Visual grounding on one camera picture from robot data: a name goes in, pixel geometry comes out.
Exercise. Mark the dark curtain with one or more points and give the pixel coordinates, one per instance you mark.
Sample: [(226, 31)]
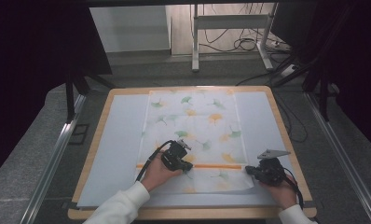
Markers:
[(360, 62), (28, 62)]

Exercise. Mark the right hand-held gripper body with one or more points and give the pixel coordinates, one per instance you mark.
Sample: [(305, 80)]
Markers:
[(269, 172)]

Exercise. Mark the white metal desk frame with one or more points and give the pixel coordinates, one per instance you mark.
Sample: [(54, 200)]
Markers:
[(230, 21)]

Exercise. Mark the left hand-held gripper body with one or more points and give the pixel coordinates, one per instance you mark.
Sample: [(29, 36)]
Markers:
[(172, 155)]

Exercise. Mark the person's right hand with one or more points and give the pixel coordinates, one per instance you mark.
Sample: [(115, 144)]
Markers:
[(281, 196)]

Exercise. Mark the black floor bracket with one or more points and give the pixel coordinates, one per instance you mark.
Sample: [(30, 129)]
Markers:
[(79, 134)]

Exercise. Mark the aluminium floor rail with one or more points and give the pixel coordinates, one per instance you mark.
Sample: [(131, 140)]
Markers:
[(345, 158), (50, 168)]

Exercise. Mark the white power strip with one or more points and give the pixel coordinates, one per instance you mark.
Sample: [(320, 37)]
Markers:
[(288, 70)]

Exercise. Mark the white leaf print cloth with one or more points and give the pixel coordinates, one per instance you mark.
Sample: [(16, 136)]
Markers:
[(202, 124)]

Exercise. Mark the person's left hand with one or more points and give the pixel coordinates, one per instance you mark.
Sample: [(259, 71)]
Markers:
[(157, 172)]

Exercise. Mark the black metal stand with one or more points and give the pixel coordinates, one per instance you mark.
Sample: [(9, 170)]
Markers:
[(70, 102), (323, 93)]

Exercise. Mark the wooden framed work board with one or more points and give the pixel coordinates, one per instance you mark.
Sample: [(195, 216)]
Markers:
[(121, 140)]

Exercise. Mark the white cabinet panel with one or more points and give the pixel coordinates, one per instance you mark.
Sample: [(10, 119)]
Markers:
[(129, 29)]

